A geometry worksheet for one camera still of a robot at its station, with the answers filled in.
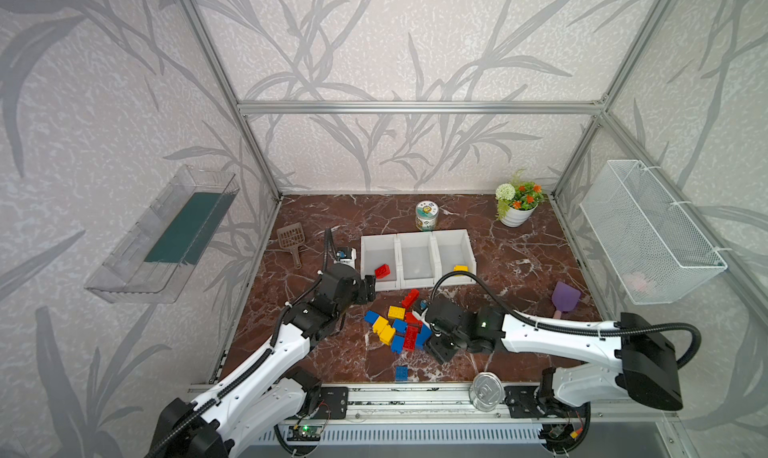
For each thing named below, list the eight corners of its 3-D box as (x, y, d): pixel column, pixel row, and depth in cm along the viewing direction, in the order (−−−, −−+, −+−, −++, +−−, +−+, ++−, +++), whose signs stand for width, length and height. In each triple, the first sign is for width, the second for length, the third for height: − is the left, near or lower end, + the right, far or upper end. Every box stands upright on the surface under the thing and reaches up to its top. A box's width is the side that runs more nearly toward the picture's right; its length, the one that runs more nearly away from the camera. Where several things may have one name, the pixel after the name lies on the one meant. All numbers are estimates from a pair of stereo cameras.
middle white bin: (396, 291, 95) (395, 280, 90) (396, 244, 107) (396, 232, 101) (437, 291, 95) (440, 280, 90) (434, 245, 107) (435, 232, 101)
